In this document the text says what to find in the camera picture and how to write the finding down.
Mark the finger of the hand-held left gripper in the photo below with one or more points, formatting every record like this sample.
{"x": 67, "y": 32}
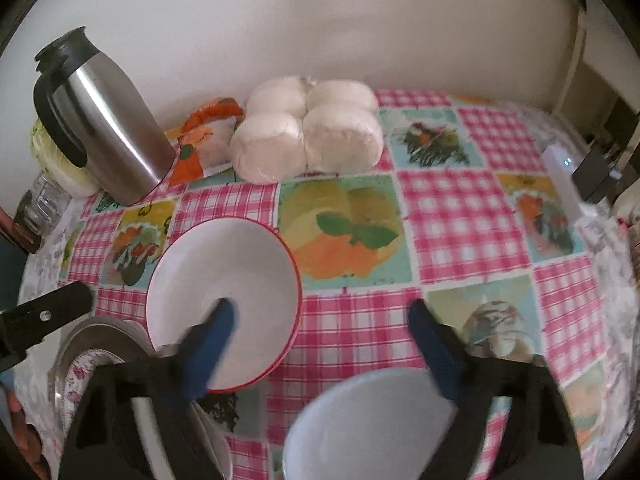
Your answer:
{"x": 50, "y": 310}

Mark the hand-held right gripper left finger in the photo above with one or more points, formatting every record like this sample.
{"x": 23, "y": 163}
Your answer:
{"x": 210, "y": 355}

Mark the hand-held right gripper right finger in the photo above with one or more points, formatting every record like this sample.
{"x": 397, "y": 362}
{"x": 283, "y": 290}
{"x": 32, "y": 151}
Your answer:
{"x": 435, "y": 355}

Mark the floral rim round plate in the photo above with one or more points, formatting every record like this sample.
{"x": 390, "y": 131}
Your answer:
{"x": 75, "y": 377}

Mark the strawberry print bowl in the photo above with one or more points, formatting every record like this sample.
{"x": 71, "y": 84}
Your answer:
{"x": 220, "y": 270}

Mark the white square plate grey print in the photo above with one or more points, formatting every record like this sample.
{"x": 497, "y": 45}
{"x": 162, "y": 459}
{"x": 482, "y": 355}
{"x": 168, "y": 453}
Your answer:
{"x": 215, "y": 445}

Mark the small white bowl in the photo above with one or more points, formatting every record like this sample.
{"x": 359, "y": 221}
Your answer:
{"x": 370, "y": 425}

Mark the person's left hand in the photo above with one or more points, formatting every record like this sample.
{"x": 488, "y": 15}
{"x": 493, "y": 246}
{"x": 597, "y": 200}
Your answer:
{"x": 27, "y": 442}

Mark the dark blue panel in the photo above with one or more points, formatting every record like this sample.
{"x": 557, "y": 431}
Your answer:
{"x": 9, "y": 275}

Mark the clear drinking glass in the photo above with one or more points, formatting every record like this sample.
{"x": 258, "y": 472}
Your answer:
{"x": 50, "y": 200}

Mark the napa cabbage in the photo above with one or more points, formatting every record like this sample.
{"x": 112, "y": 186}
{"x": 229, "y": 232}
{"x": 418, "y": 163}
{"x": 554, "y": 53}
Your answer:
{"x": 75, "y": 182}

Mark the pink checked tablecloth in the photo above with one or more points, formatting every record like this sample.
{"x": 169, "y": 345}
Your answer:
{"x": 460, "y": 210}

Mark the stainless steel thermos jug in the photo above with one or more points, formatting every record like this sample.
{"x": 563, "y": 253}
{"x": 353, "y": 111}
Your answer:
{"x": 115, "y": 125}

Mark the orange snack packet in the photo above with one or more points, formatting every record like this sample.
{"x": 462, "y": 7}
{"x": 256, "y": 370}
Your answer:
{"x": 200, "y": 140}

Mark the white power strip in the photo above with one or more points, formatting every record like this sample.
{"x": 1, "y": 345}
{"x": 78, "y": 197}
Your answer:
{"x": 562, "y": 170}

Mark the bag of steamed buns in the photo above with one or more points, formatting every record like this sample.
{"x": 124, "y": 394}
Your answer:
{"x": 300, "y": 135}

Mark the black power adapter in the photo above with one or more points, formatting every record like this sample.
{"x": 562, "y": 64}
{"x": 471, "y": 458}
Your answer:
{"x": 595, "y": 172}

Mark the white shelf frame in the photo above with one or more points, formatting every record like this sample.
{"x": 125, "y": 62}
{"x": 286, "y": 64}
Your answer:
{"x": 570, "y": 70}

